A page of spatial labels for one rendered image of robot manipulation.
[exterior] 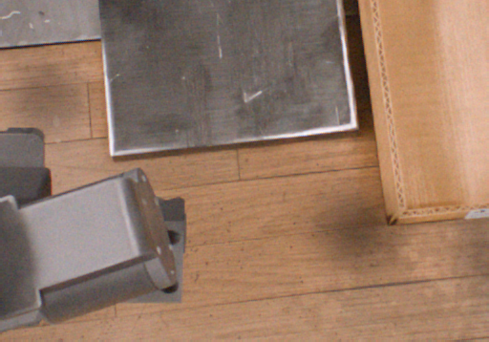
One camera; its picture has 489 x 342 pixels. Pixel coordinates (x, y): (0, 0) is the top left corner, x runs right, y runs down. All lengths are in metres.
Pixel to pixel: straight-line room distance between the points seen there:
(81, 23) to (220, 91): 0.11
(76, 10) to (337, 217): 0.24
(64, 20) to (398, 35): 0.24
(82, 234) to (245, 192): 0.33
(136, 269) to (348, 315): 0.31
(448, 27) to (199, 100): 0.19
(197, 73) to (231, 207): 0.10
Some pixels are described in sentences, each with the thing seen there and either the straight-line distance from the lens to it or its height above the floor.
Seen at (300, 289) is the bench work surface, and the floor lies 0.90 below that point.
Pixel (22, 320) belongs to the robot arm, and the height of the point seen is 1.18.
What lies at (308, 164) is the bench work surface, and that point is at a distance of 0.87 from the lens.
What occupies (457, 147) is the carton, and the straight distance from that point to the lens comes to 0.88.
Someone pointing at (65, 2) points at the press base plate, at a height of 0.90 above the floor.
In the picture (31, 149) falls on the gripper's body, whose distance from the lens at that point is 0.67.
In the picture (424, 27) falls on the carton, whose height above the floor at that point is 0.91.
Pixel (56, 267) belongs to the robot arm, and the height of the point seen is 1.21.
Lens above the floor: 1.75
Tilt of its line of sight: 75 degrees down
